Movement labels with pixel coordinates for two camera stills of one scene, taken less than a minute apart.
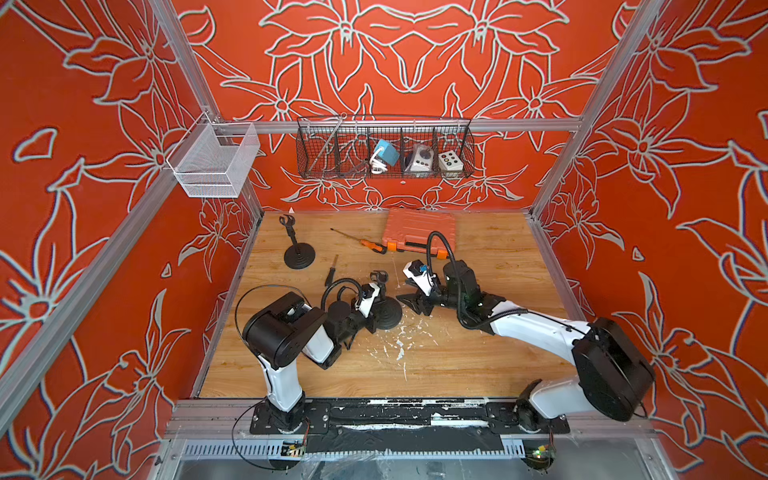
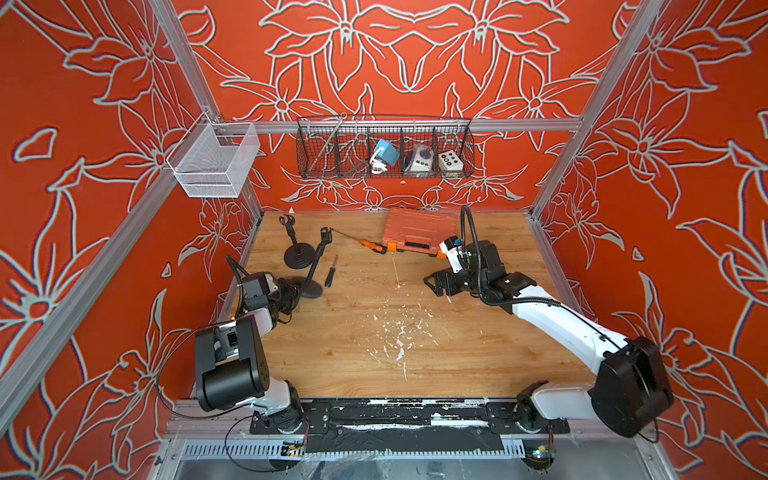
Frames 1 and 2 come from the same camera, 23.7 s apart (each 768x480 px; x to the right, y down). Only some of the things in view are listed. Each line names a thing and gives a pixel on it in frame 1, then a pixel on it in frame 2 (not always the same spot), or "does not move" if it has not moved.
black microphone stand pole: (289, 221) does not move
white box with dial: (421, 159) does not move
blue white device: (384, 154) does not move
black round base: (386, 313) → (309, 290)
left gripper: (370, 321) → (290, 292)
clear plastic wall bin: (213, 160) does not move
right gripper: (414, 301) → (448, 275)
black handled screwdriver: (331, 273) does not move
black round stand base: (299, 256) does not move
